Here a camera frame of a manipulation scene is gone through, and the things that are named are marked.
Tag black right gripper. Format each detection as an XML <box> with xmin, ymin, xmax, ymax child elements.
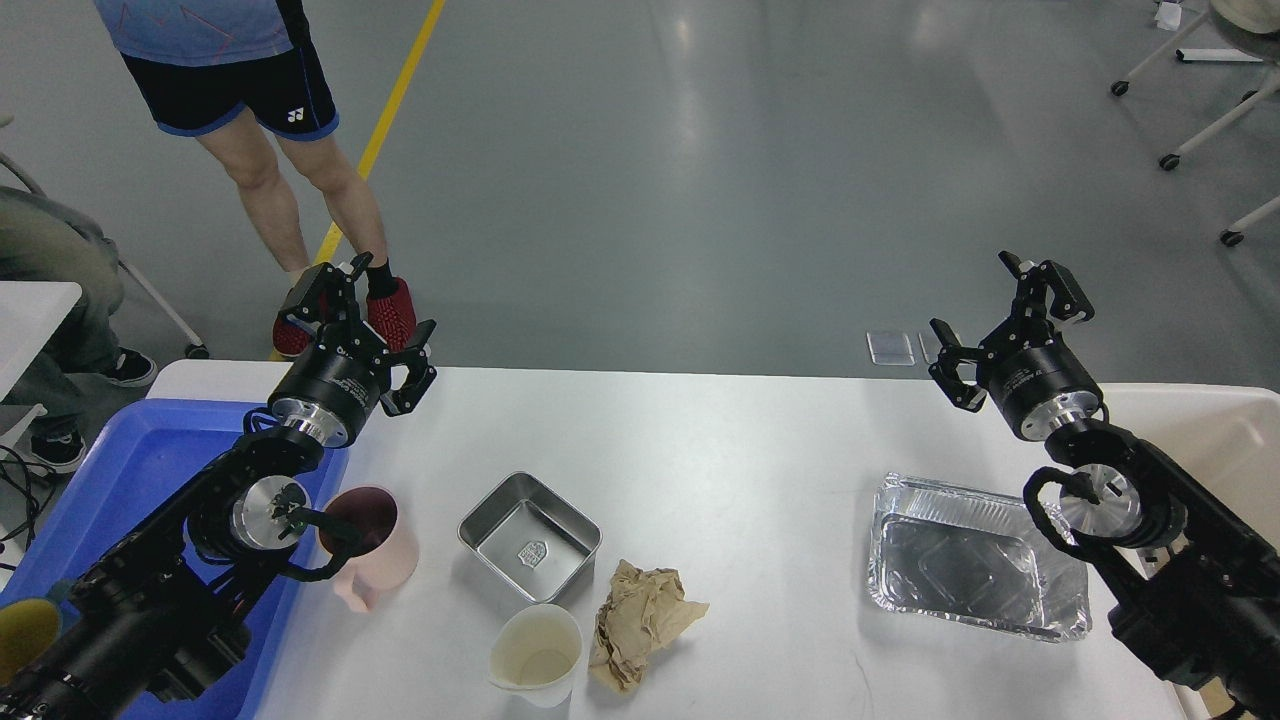
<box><xmin>929</xmin><ymin>251</ymin><xmax>1103</xmax><ymax>442</ymax></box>

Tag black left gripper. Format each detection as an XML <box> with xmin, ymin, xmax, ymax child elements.
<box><xmin>268</xmin><ymin>252</ymin><xmax>438</xmax><ymax>448</ymax></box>

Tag aluminium foil tray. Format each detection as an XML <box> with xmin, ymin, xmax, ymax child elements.
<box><xmin>867</xmin><ymin>473</ymin><xmax>1092</xmax><ymax>643</ymax></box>

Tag pink plastic mug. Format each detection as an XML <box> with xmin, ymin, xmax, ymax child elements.
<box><xmin>324</xmin><ymin>486</ymin><xmax>419</xmax><ymax>612</ymax></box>

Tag square stainless steel tray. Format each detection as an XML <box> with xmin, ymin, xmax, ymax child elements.
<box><xmin>458</xmin><ymin>471</ymin><xmax>603</xmax><ymax>603</ymax></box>

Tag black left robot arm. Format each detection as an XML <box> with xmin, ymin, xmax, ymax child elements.
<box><xmin>3</xmin><ymin>252</ymin><xmax>436</xmax><ymax>719</ymax></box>

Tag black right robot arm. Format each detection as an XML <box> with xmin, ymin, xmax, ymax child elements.
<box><xmin>929</xmin><ymin>251</ymin><xmax>1279</xmax><ymax>719</ymax></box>

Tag clear floor plate right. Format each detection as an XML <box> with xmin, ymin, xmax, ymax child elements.
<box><xmin>916</xmin><ymin>331</ymin><xmax>942</xmax><ymax>365</ymax></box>

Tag clear floor plate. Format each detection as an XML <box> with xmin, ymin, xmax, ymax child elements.
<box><xmin>916</xmin><ymin>331</ymin><xmax>942</xmax><ymax>365</ymax></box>
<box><xmin>865</xmin><ymin>331</ymin><xmax>916</xmax><ymax>366</ymax></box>

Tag clear floor plate left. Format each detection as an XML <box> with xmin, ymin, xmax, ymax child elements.
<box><xmin>865</xmin><ymin>331</ymin><xmax>916</xmax><ymax>366</ymax></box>

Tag blue plastic bin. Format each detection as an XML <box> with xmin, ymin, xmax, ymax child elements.
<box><xmin>3</xmin><ymin>400</ymin><xmax>297</xmax><ymax>719</ymax></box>

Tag beige plastic bin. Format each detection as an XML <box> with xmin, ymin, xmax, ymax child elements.
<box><xmin>1080</xmin><ymin>383</ymin><xmax>1279</xmax><ymax>719</ymax></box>

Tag standing person in shorts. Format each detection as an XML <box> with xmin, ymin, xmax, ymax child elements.
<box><xmin>95</xmin><ymin>1</ymin><xmax>417</xmax><ymax>351</ymax></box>

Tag white side table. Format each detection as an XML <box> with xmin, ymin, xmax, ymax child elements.
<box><xmin>1</xmin><ymin>281</ymin><xmax>81</xmax><ymax>398</ymax></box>

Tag seated person at left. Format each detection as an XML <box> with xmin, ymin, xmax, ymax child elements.
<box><xmin>1</xmin><ymin>188</ymin><xmax>157</xmax><ymax>477</ymax></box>

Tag white paper cup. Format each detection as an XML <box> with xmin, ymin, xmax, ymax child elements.
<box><xmin>486</xmin><ymin>603</ymin><xmax>586</xmax><ymax>708</ymax></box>

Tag crumpled brown paper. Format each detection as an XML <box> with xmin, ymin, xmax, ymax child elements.
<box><xmin>589</xmin><ymin>559</ymin><xmax>709</xmax><ymax>696</ymax></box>

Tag white wheeled chair base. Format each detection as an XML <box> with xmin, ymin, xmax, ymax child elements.
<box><xmin>1085</xmin><ymin>1</ymin><xmax>1277</xmax><ymax>264</ymax></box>

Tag dark teal HOME mug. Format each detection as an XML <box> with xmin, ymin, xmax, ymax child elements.
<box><xmin>1</xmin><ymin>583</ymin><xmax>76</xmax><ymax>685</ymax></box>

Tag black cables on floor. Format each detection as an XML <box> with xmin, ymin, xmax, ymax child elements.
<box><xmin>0</xmin><ymin>445</ymin><xmax>56</xmax><ymax>571</ymax></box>

